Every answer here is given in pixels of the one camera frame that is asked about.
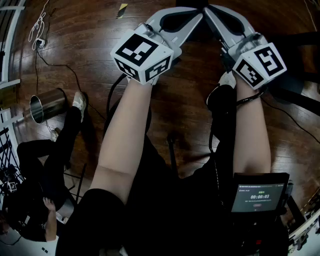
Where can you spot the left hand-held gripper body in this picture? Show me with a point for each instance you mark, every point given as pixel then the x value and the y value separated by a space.
pixel 140 53

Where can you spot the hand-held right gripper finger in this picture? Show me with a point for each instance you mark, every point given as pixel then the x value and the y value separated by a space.
pixel 247 21
pixel 220 32

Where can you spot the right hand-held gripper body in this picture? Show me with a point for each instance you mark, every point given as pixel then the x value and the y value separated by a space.
pixel 265 62

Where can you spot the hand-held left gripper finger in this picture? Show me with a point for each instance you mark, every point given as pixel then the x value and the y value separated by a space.
pixel 186 32
pixel 155 17

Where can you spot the person's right forearm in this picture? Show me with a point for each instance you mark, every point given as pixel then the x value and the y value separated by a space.
pixel 251 135

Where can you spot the person's left forearm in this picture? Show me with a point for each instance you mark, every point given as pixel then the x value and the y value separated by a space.
pixel 125 130

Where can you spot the yellow and black tape strip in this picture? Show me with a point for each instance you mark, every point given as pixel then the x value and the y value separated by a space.
pixel 121 10

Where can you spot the black chair base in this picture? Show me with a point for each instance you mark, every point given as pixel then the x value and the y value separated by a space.
pixel 297 85

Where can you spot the black wristband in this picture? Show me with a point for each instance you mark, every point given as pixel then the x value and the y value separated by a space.
pixel 250 100

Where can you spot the person's white right shoe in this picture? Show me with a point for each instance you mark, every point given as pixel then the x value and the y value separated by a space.
pixel 228 79

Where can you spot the white power adapter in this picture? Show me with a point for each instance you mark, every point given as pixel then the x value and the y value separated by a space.
pixel 40 43

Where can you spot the stainless steel cylinder container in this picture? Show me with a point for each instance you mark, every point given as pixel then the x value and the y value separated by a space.
pixel 50 103

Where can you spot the black chest-mounted screen device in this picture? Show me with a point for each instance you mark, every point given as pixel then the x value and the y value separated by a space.
pixel 257 197

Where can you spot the person's black clothing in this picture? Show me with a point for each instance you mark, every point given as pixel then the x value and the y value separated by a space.
pixel 160 212

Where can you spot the white cluttered shelf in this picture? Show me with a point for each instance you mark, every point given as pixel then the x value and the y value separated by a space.
pixel 307 225

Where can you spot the white metal shelf frame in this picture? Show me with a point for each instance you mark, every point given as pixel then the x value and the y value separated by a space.
pixel 11 37

